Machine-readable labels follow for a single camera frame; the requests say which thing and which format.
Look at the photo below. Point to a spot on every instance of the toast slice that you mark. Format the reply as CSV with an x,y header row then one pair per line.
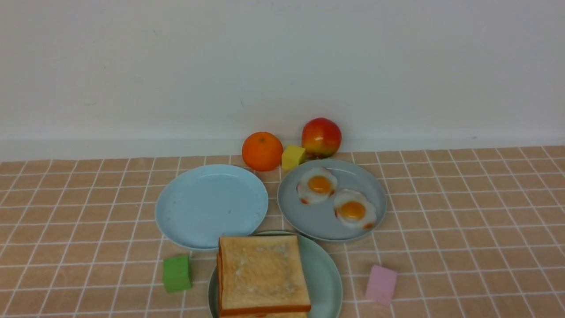
x,y
270,315
261,275

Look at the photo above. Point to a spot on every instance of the yellow cube block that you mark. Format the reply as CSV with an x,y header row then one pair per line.
x,y
292,157

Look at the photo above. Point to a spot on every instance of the orange fruit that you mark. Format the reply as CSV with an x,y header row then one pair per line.
x,y
262,151

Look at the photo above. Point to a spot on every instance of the rear fried egg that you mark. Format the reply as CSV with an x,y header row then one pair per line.
x,y
316,185

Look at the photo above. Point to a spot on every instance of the fried egg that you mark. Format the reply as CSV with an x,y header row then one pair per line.
x,y
316,185
354,210

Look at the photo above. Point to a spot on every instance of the red yellow apple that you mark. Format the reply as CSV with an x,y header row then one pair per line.
x,y
321,138

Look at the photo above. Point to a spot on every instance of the grey-blue plate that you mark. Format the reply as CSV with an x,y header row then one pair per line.
x,y
318,221

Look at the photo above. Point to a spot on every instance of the right fried egg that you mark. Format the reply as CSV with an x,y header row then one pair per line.
x,y
354,210

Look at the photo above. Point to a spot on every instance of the light blue plate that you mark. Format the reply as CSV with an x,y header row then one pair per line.
x,y
206,203

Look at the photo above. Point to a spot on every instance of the mint green plate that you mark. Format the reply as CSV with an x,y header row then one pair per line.
x,y
321,276

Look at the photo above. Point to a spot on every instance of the green cube block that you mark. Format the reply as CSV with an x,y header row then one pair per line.
x,y
176,273

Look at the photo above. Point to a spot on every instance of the pink cube block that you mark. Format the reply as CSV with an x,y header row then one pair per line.
x,y
381,285

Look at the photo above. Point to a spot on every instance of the tan checkered tablecloth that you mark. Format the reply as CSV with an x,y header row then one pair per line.
x,y
472,233

